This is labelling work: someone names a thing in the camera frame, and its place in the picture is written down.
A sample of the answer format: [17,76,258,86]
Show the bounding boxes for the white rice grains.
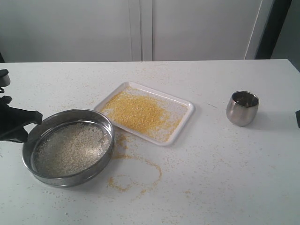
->
[33,122,111,177]

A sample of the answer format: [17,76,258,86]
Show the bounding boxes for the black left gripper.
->
[0,96,43,143]

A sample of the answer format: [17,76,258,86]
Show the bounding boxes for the round stainless steel sieve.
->
[22,109,115,188]

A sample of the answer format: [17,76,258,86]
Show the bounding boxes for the yellow-brown granules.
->
[100,87,188,143]

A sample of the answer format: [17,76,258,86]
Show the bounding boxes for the white plastic tray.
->
[94,82,195,146]

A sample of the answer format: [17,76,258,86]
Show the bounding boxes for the stainless steel cup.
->
[226,90,260,127]

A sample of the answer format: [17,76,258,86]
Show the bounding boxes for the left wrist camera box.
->
[0,69,11,87]

